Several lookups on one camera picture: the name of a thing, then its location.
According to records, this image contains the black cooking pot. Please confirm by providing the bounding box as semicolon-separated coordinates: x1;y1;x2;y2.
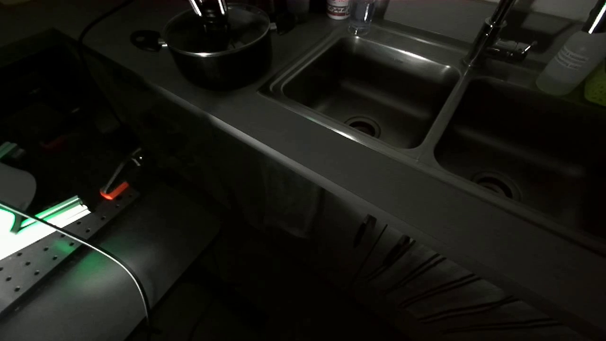
157;7;280;92

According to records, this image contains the dark round countertop disc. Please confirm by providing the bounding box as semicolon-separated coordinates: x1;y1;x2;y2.
128;27;168;54

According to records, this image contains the white cup with pink label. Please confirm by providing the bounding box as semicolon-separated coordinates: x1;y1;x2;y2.
325;0;352;22

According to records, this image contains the clear drinking glass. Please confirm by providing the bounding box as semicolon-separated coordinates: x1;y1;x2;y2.
350;0;374;39

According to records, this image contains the double basin steel sink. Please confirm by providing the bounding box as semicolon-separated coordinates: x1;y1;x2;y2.
259;26;606;257

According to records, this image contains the hanging grey towel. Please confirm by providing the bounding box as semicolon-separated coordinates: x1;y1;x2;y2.
259;158;323;241

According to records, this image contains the chrome sink faucet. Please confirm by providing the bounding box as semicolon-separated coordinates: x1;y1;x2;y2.
464;0;537;73

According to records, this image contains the perforated metal breadboard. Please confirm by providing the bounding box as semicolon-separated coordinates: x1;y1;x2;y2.
0;188;142;319

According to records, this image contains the clear plastic soap bottle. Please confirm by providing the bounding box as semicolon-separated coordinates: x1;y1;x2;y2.
534;0;606;99

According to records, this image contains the green sponge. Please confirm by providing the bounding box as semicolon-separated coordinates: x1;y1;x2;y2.
581;63;606;109

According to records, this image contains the black cable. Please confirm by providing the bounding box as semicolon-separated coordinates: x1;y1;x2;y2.
75;0;136;132

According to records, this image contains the orange red clamp handle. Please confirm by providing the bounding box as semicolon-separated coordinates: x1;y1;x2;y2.
98;181;132;204

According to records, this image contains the white cable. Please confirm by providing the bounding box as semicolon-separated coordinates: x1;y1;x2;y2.
0;202;155;321

